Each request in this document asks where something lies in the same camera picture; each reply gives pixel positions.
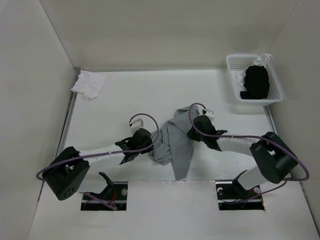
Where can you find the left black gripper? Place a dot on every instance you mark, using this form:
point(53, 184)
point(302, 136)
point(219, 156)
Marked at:
point(148, 143)

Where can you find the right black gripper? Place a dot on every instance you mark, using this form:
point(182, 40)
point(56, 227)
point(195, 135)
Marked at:
point(191, 134)

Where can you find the grey tank top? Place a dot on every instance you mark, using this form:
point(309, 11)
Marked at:
point(173, 145)

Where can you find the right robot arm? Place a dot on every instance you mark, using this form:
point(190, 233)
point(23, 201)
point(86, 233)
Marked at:
point(272, 157)

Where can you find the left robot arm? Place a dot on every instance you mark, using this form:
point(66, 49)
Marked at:
point(66, 174)

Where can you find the black tank top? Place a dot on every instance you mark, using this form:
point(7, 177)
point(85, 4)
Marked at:
point(256, 84)

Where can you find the white folded tank top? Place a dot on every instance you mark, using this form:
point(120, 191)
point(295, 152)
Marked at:
point(89, 84)

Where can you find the white crumpled tank top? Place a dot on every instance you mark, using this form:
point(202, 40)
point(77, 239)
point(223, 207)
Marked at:
point(260, 61)

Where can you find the white plastic basket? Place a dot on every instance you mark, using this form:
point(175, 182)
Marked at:
point(238, 62)

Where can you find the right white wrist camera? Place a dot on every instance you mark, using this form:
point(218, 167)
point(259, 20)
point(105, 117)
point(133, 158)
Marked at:
point(208, 113)

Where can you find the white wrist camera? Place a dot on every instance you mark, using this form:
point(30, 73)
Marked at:
point(136, 125)
point(208, 113)

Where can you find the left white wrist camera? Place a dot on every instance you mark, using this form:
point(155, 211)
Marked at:
point(136, 125)

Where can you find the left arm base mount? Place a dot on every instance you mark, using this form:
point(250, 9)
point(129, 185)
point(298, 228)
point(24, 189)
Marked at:
point(112, 198)

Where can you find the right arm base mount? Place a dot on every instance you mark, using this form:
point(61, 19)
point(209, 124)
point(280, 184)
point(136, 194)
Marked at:
point(232, 196)

